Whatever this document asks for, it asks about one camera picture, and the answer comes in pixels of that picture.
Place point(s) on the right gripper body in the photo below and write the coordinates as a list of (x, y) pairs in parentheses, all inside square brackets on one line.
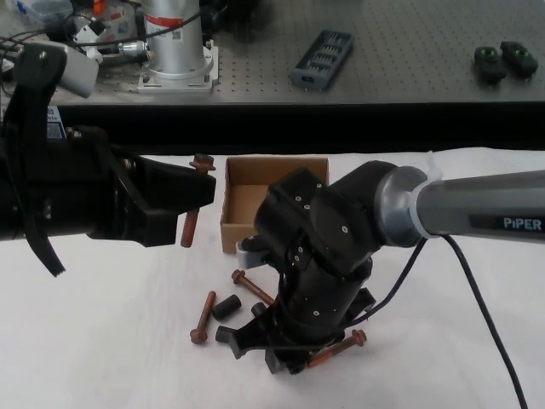
[(306, 324)]

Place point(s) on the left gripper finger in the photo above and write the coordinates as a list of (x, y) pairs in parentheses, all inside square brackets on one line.
[(183, 187), (159, 228)]

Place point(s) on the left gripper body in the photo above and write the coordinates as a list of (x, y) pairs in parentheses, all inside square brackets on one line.
[(113, 196)]

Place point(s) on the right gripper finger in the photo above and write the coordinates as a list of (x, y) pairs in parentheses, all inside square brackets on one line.
[(276, 361), (244, 338)]

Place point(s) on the copper flanged bolt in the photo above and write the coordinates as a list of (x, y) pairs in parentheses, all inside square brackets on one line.
[(340, 344), (251, 287), (189, 228), (204, 317)]

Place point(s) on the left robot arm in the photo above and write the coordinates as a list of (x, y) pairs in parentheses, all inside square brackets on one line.
[(47, 187)]

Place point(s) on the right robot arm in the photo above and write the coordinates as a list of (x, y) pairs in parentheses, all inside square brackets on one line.
[(383, 204)]

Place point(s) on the open cardboard box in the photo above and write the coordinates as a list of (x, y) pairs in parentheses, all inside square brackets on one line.
[(238, 204)]

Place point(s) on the clear plastic box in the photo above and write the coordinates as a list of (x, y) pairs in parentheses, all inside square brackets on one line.
[(21, 8)]

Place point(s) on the black cylindrical sleeve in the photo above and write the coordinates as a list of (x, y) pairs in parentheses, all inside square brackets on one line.
[(257, 309), (226, 307), (224, 334)]

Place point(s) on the silver-white machine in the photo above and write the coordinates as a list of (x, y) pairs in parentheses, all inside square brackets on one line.
[(179, 51)]

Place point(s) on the silver cylindrical connector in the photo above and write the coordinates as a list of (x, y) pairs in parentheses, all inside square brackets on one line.
[(133, 50)]

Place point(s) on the grey-blue screwdriver bit case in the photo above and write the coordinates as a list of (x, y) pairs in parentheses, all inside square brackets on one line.
[(323, 59)]

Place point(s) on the metal bench with holes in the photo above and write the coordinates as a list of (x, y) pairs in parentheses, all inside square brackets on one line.
[(404, 51)]

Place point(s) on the black device with green light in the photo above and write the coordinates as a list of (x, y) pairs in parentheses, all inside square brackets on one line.
[(519, 57), (489, 64)]

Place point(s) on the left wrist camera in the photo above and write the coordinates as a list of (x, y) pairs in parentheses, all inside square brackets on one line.
[(78, 70)]

